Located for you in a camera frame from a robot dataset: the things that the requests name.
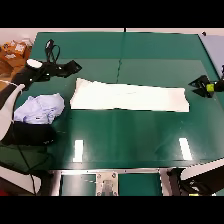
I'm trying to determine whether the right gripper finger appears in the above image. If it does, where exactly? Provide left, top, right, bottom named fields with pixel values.
left=188, top=74, right=210, bottom=89
left=193, top=87, right=215, bottom=100

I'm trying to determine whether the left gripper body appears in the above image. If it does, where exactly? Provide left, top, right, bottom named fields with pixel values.
left=52, top=61, right=74, bottom=79

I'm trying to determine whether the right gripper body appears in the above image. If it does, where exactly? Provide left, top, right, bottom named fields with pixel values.
left=205, top=79, right=224, bottom=95

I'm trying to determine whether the white garment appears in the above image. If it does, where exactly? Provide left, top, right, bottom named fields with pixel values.
left=69, top=77, right=191, bottom=113

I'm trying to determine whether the light blue shirt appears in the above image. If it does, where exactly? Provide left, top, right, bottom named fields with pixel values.
left=13, top=92, right=66, bottom=126

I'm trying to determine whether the brown cardboard box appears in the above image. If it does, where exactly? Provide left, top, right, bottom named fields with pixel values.
left=0, top=39, right=35, bottom=68

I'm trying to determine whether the black garment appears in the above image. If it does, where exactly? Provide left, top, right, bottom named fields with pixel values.
left=1, top=121, right=58, bottom=147

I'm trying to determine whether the dark green garment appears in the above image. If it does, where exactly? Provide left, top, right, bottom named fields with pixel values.
left=0, top=144, right=55, bottom=173

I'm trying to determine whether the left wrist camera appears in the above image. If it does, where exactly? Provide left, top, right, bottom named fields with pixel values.
left=44, top=39, right=61, bottom=63

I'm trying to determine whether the black cable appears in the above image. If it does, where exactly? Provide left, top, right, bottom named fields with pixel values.
left=15, top=144, right=37, bottom=196

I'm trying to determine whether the silver frame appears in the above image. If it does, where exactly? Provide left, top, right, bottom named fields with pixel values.
left=48, top=166, right=178, bottom=197

